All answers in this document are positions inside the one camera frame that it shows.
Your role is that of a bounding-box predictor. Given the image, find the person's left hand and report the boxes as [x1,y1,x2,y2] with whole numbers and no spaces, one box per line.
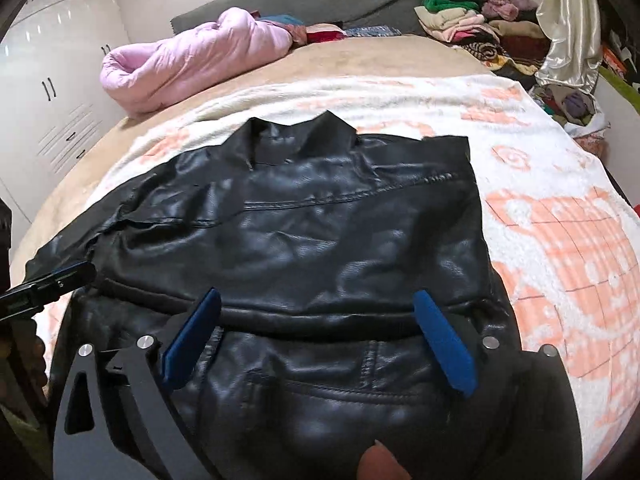
[21,331,49,397]

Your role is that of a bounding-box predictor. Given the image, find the person's right hand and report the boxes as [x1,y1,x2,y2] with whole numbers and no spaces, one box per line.
[358,439,413,480]

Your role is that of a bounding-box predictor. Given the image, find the white wardrobe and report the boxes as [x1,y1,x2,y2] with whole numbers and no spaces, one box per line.
[0,0,136,226]

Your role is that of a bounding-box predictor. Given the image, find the cream satin curtain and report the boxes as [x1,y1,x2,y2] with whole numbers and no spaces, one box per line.
[534,0,602,96]

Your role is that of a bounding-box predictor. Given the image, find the white orange patterned blanket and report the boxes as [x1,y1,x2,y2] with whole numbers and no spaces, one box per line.
[42,74,640,478]

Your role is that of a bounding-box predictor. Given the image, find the pink quilt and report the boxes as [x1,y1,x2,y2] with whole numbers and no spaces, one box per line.
[99,7,296,116]

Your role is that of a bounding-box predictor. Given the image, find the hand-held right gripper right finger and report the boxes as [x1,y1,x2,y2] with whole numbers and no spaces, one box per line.
[412,289,583,480]

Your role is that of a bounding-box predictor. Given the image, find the red garment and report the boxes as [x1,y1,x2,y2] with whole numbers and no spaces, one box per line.
[305,27,347,45]

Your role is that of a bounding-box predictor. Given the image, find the heap of mixed clothes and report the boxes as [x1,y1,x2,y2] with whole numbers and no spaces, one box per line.
[531,82,611,141]

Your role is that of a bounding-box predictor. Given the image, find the black leather jacket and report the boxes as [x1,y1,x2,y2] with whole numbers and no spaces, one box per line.
[24,110,523,480]

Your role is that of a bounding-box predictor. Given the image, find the pile of folded clothes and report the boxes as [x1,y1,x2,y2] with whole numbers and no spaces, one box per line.
[413,0,553,78]

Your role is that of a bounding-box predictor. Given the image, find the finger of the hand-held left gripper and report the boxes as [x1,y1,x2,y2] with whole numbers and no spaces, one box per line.
[0,261,97,322]

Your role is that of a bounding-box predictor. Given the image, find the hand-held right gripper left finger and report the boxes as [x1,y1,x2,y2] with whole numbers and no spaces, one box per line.
[52,287,222,480]

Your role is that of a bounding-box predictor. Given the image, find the blue patterned cloth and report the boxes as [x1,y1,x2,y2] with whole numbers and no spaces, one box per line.
[345,24,403,39]

